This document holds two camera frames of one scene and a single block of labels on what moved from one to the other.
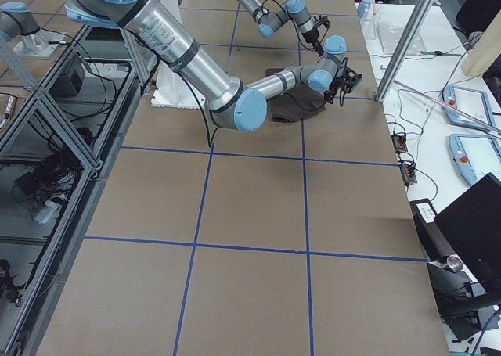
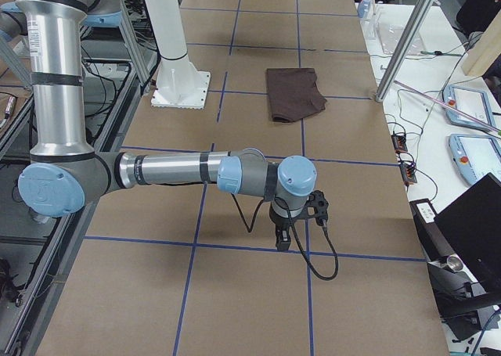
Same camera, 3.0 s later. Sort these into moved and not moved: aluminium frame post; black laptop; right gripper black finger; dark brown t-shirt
Moved: right gripper black finger
Not moved: dark brown t-shirt; black laptop; aluminium frame post
